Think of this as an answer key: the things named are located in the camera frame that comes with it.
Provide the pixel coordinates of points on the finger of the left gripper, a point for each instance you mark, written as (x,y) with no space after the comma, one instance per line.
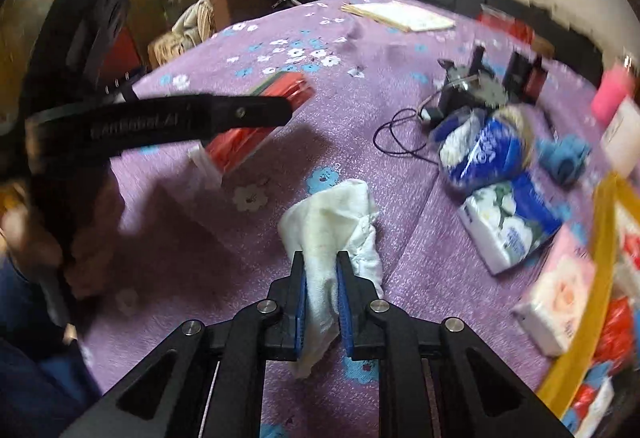
(165,120)

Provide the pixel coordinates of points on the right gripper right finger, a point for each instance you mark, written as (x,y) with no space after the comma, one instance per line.
(435,379)

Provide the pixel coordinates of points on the blue white tissue pack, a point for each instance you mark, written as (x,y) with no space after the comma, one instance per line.
(508,221)

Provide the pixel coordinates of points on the purple floral tablecloth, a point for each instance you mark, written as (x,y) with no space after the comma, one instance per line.
(195,250)

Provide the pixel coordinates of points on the red plastic bag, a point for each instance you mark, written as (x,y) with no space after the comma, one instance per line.
(617,341)

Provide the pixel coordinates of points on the blanket on chair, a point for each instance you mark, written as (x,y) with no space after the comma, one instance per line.
(195,25)

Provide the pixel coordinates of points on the dark bottle with cork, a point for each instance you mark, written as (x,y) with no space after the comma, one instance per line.
(524,78)

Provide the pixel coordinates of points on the white cloth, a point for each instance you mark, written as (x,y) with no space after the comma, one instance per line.
(321,226)

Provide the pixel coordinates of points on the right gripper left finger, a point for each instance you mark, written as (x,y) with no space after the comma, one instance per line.
(206,380)

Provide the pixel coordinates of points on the black electric motor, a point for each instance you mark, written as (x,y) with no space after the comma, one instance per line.
(473,86)

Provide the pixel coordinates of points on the yellow cardboard box lid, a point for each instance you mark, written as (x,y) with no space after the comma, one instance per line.
(561,384)

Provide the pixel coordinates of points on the blue red cloth pack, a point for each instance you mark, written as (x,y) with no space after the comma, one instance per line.
(253,118)

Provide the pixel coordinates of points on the white plastic jar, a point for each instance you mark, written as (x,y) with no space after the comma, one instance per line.
(621,140)

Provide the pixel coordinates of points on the pink sleeved thermos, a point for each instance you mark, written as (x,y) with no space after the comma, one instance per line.
(618,82)

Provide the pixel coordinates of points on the paper notebook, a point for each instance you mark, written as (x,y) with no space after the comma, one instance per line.
(404,17)

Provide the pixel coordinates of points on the blue sock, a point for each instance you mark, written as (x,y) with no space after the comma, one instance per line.
(563,159)

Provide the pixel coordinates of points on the pink rose tissue pack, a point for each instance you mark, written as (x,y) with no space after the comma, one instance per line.
(551,309)

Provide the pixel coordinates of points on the blue tissue roll pack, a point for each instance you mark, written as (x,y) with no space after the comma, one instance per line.
(476,148)

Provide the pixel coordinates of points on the red bag on sofa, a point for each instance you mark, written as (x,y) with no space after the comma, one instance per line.
(503,22)

